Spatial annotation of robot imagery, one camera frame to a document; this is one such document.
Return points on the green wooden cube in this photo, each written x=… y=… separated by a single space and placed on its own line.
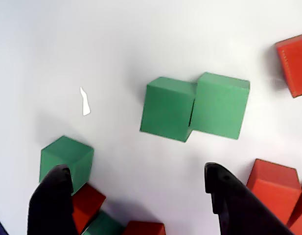
x=219 y=107
x=168 y=110
x=104 y=226
x=67 y=154

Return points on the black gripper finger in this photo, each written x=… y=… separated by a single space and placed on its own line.
x=234 y=208
x=50 y=205

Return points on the white round plate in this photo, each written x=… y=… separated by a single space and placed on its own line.
x=141 y=36

